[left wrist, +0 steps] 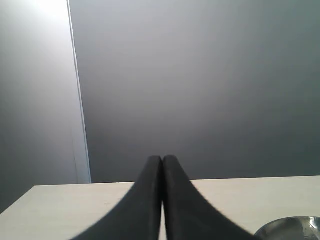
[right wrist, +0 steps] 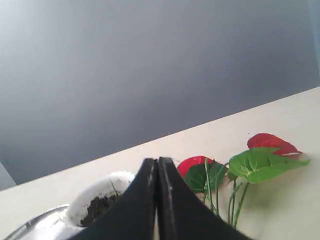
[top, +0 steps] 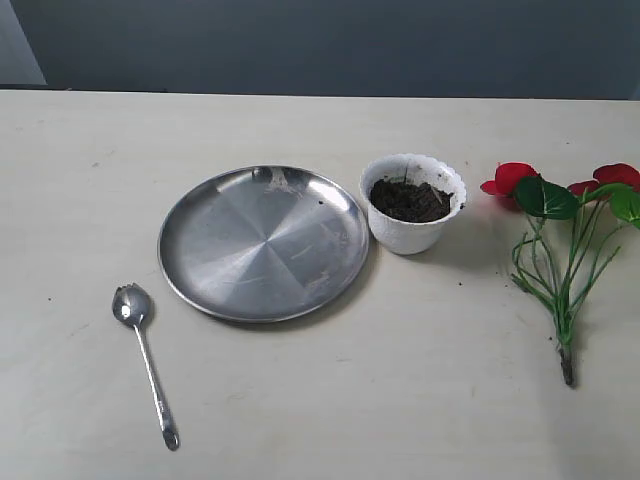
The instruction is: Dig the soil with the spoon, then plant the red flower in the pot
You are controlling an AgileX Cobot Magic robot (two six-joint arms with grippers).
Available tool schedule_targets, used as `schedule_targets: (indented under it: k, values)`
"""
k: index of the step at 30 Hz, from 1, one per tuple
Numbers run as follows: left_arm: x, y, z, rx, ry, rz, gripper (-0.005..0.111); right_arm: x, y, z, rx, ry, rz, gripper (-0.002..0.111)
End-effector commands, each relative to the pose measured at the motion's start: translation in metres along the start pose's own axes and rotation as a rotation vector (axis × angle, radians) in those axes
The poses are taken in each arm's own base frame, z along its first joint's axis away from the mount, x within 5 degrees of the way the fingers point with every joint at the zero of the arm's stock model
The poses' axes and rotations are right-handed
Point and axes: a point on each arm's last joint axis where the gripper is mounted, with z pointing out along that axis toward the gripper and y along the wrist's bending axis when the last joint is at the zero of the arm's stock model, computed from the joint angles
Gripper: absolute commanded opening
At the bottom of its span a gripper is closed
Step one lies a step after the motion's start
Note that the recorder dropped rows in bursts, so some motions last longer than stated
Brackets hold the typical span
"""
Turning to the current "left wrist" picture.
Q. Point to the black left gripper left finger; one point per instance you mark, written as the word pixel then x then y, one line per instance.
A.
pixel 138 214

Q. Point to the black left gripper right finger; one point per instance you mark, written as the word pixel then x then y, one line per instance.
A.
pixel 188 215

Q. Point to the round steel plate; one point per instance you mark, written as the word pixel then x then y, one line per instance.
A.
pixel 291 228

